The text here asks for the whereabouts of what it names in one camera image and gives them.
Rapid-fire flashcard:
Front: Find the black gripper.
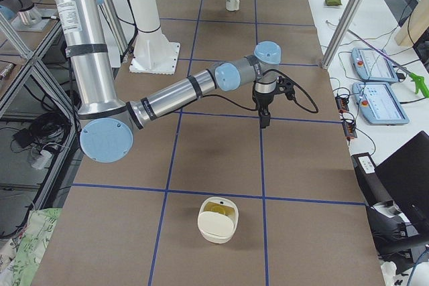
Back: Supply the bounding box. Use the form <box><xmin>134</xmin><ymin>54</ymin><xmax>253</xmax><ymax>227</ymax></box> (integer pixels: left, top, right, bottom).
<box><xmin>252</xmin><ymin>90</ymin><xmax>275</xmax><ymax>129</ymax></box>

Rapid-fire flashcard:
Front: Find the white mug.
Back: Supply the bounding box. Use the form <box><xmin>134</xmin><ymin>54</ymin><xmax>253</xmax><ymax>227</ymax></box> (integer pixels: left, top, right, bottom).
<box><xmin>225</xmin><ymin>0</ymin><xmax>240</xmax><ymax>11</ymax></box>

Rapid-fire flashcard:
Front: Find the yellow lemon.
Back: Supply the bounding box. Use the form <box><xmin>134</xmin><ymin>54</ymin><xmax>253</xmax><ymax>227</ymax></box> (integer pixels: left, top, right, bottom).
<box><xmin>204</xmin><ymin>202</ymin><xmax>234</xmax><ymax>216</ymax></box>

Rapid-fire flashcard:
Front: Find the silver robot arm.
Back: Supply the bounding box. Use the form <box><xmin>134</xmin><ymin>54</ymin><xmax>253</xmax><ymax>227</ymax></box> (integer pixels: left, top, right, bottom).
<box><xmin>55</xmin><ymin>0</ymin><xmax>282</xmax><ymax>163</ymax></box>

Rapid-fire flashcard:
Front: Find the green cloth pouch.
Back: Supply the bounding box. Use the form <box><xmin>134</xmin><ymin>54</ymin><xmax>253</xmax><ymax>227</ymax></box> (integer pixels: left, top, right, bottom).
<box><xmin>324</xmin><ymin>0</ymin><xmax>343</xmax><ymax>7</ymax></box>

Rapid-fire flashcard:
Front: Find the lower blue teach pendant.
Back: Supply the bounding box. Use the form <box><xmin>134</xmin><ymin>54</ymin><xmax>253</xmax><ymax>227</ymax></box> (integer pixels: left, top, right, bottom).
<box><xmin>351</xmin><ymin>82</ymin><xmax>410</xmax><ymax>125</ymax></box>

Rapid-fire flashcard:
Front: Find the blue teach pendant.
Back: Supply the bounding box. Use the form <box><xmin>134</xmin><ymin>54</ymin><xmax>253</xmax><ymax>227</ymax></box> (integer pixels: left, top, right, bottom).
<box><xmin>351</xmin><ymin>48</ymin><xmax>399</xmax><ymax>83</ymax></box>
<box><xmin>351</xmin><ymin>82</ymin><xmax>410</xmax><ymax>125</ymax></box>

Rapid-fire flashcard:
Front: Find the upper blue teach pendant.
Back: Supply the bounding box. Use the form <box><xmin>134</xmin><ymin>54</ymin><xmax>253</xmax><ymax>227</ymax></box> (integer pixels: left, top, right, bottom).
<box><xmin>351</xmin><ymin>48</ymin><xmax>399</xmax><ymax>83</ymax></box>

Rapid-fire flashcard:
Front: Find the cream oval bin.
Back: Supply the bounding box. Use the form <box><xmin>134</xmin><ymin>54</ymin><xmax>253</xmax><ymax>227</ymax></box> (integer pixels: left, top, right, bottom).
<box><xmin>197</xmin><ymin>197</ymin><xmax>239</xmax><ymax>244</ymax></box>

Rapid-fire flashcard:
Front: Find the black laptop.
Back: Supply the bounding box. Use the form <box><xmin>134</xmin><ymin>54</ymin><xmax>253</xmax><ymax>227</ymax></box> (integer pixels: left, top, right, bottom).
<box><xmin>375</xmin><ymin>131</ymin><xmax>428</xmax><ymax>233</ymax></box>

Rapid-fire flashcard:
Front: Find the green patterned cloth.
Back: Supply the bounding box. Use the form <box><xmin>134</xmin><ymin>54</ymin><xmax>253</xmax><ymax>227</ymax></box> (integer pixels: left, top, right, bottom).
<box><xmin>1</xmin><ymin>208</ymin><xmax>62</xmax><ymax>285</ymax></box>

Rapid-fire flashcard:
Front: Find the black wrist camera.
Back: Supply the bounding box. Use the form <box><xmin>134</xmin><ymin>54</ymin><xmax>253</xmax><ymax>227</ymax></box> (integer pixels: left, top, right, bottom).
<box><xmin>275</xmin><ymin>76</ymin><xmax>296</xmax><ymax>100</ymax></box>

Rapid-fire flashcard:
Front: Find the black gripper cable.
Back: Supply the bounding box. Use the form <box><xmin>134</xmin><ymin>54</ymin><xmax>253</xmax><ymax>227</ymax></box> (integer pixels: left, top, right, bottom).
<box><xmin>200</xmin><ymin>68</ymin><xmax>319</xmax><ymax>114</ymax></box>

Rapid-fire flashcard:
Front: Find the aluminium frame post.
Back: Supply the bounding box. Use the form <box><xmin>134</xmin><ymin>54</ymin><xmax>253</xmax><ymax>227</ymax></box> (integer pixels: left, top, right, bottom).
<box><xmin>321</xmin><ymin>0</ymin><xmax>362</xmax><ymax>70</ymax></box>

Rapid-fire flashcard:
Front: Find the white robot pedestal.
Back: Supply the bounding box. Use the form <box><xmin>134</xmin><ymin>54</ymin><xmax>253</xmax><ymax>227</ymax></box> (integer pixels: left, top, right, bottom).
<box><xmin>129</xmin><ymin>0</ymin><xmax>180</xmax><ymax>74</ymax></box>

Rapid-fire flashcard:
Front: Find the green handled reacher grabber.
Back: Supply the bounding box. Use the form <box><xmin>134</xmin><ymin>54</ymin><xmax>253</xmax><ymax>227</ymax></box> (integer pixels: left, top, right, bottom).
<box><xmin>347</xmin><ymin>29</ymin><xmax>429</xmax><ymax>98</ymax></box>

